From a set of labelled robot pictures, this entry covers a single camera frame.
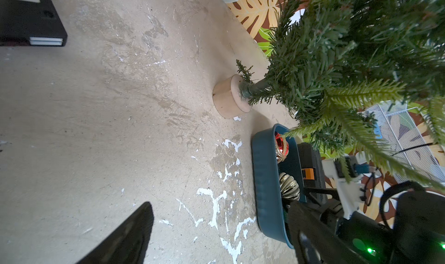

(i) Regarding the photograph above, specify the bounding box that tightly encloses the teal plastic tray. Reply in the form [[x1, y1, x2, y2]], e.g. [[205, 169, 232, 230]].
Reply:
[[251, 124, 304, 249]]

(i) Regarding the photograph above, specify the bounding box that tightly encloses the white mesh basket right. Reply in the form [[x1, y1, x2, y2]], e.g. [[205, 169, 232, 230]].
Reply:
[[366, 102, 445, 184]]

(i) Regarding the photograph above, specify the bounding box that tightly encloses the round wooden tree base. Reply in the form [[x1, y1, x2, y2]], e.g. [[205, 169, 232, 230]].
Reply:
[[213, 74, 251, 119]]

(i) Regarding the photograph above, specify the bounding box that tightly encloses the gold ribbed ornament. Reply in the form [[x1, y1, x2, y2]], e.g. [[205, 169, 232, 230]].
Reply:
[[279, 172, 301, 200]]

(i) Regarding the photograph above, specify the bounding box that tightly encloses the red and gold ornament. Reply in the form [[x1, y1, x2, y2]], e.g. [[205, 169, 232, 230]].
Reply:
[[275, 132, 289, 163]]

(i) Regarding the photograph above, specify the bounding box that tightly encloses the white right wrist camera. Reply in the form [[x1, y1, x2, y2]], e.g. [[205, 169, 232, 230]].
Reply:
[[322, 156, 377, 219]]

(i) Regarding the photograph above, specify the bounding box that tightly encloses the black oval device with orange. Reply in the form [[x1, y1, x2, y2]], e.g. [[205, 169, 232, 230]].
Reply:
[[297, 142, 326, 204]]

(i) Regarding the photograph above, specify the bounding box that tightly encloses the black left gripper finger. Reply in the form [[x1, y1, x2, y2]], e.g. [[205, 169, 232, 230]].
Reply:
[[78, 201, 154, 264]]

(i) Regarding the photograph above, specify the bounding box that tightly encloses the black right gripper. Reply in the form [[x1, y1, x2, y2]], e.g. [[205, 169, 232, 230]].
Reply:
[[287, 181, 445, 264]]

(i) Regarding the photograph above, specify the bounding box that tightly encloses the small green christmas tree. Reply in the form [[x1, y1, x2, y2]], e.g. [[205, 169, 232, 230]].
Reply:
[[238, 0, 445, 191]]

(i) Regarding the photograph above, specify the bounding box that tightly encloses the black power adapter box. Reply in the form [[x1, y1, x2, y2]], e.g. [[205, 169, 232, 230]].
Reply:
[[1, 0, 68, 47]]

